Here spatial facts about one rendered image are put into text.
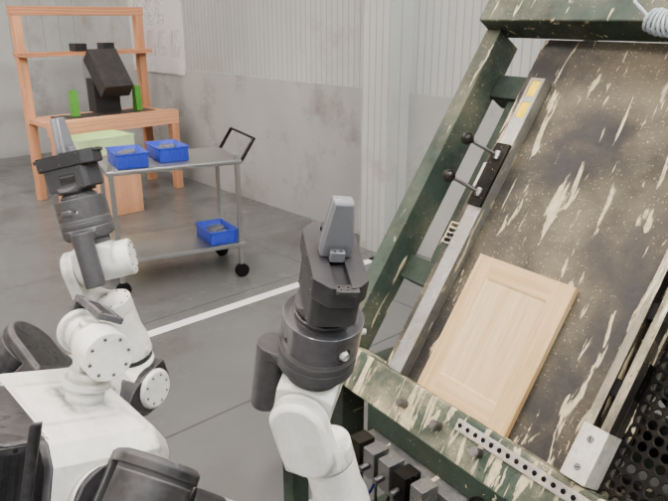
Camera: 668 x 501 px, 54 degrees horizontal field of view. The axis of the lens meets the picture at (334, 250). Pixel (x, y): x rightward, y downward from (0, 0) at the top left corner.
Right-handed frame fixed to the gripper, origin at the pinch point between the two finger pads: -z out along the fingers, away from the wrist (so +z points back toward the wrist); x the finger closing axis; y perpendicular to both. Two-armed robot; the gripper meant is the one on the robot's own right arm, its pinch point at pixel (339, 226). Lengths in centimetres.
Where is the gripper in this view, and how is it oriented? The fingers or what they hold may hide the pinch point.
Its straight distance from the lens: 64.4
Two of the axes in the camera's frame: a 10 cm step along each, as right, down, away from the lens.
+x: -1.6, -5.6, 8.2
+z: -1.4, 8.3, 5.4
